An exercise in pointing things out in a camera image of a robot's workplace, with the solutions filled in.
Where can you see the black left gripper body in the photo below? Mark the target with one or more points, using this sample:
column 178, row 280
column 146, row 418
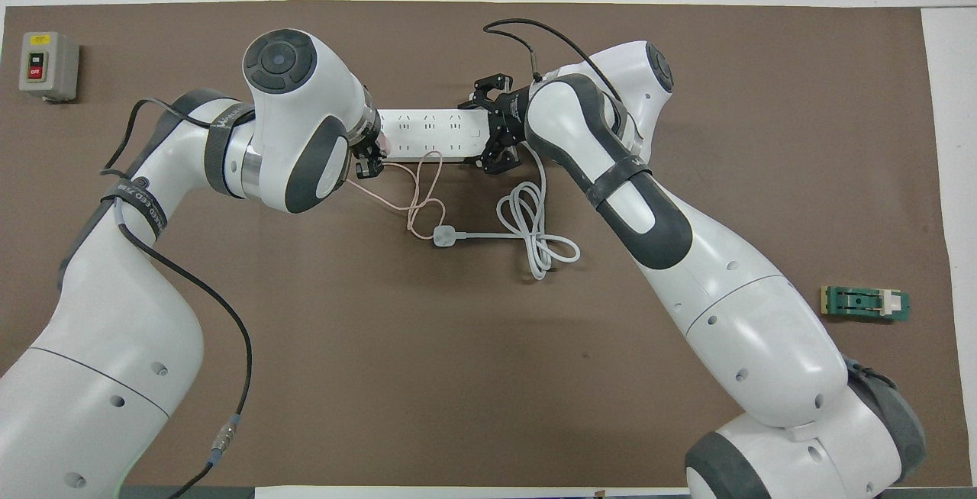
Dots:
column 368, row 145

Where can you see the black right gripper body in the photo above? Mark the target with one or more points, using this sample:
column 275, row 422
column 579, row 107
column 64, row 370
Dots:
column 510, row 114

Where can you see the green knife switch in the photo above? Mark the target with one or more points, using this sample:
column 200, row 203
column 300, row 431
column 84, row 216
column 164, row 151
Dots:
column 862, row 304

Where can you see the brown table mat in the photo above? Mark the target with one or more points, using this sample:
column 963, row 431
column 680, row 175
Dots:
column 458, row 377

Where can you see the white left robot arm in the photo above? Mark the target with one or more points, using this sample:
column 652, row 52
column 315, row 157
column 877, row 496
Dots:
column 122, row 316

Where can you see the grey on-off switch box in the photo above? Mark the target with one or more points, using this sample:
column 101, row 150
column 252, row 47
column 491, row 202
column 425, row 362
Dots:
column 47, row 65

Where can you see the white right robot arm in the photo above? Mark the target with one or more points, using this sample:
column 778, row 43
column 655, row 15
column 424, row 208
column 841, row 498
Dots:
column 733, row 308

